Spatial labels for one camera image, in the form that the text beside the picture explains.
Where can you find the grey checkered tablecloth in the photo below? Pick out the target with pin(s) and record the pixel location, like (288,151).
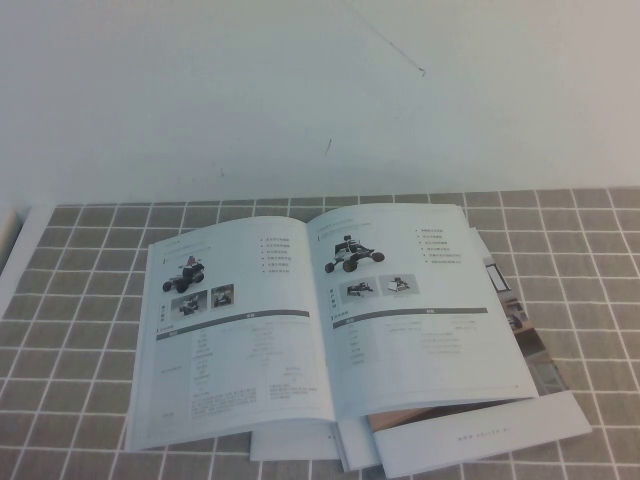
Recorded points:
(75,300)

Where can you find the cream flat panel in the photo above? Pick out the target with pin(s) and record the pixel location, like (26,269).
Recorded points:
(7,235)

